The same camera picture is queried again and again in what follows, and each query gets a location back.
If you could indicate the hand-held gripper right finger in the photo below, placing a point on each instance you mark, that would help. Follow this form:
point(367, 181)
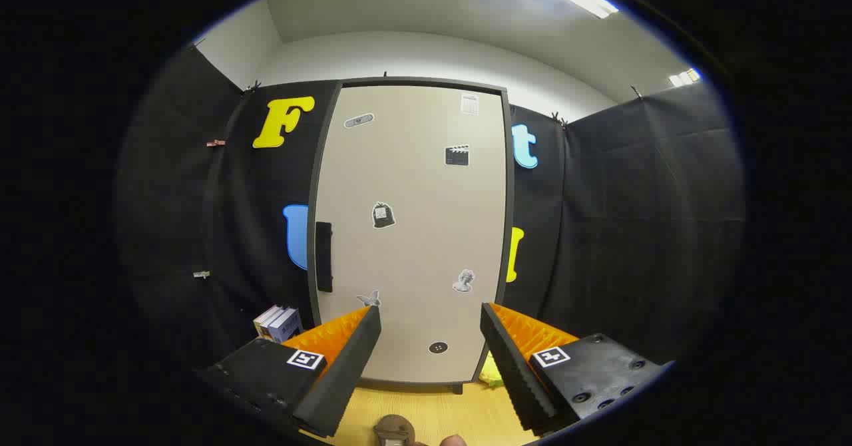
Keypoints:
point(512, 373)

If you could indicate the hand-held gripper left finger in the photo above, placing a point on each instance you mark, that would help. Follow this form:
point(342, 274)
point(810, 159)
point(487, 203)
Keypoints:
point(346, 373)

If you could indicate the grey shoe cabinet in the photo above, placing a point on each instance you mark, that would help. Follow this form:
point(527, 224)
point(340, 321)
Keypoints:
point(510, 220)

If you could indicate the brown fuzzy shoe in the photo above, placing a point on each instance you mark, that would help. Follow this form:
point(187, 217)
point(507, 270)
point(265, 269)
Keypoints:
point(393, 428)

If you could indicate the beige shoe cabinet door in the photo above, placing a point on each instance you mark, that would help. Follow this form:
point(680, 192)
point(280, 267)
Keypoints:
point(413, 253)

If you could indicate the small ceiling light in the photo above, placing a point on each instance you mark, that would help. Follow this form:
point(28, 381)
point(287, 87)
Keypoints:
point(685, 76)

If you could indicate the black backdrop cloth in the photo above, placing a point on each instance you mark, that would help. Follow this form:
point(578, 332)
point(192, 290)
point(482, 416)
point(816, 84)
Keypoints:
point(632, 200)

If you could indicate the small black clip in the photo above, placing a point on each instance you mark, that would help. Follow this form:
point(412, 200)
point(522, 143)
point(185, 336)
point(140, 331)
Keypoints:
point(637, 92)
point(558, 120)
point(251, 87)

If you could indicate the yellow-green round object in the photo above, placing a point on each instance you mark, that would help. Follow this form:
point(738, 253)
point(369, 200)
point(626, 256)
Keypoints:
point(491, 371)

